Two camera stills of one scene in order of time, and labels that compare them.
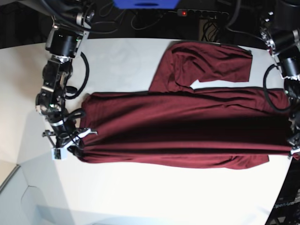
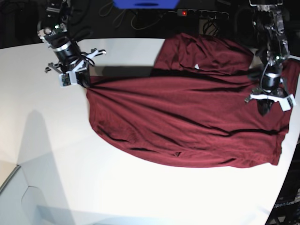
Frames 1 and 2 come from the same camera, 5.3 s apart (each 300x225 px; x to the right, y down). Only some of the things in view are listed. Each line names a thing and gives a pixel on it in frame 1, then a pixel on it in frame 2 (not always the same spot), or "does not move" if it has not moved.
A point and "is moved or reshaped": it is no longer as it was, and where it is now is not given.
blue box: x=146 y=4 does not move
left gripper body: x=72 y=140 → x=78 y=73
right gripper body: x=295 y=141 → x=264 y=99
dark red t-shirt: x=175 y=125 is moved or reshaped
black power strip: x=198 y=13 does not move
